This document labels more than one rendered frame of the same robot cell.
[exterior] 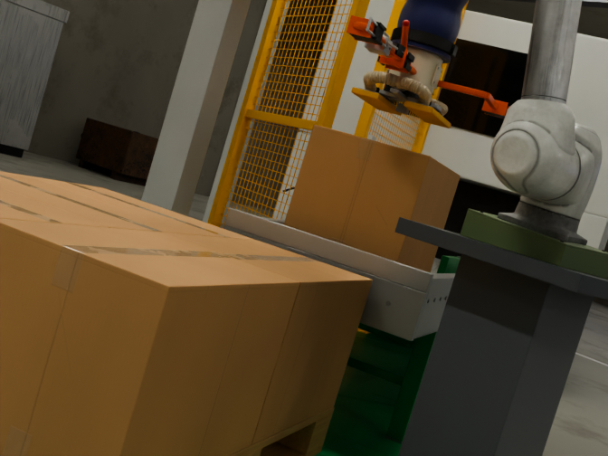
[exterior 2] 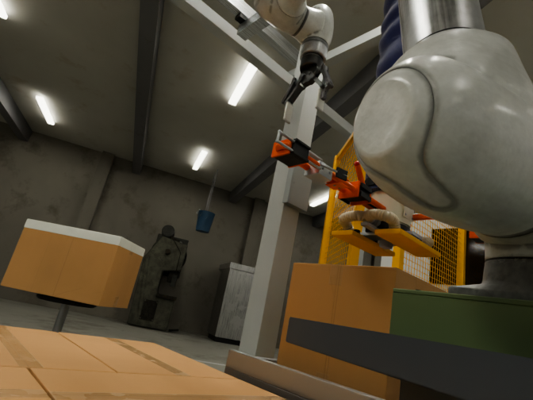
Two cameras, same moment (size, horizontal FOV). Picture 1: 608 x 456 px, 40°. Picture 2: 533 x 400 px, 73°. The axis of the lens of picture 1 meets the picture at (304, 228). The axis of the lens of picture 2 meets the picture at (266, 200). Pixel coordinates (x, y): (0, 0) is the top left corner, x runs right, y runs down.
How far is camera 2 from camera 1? 1.57 m
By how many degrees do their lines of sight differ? 36
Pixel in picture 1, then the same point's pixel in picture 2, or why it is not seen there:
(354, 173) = (329, 300)
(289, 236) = (271, 373)
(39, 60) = not seen: hidden behind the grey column
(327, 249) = (304, 385)
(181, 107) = (258, 287)
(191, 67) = (262, 260)
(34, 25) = not seen: hidden behind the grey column
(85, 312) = not seen: outside the picture
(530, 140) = (406, 72)
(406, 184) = (378, 301)
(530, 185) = (446, 171)
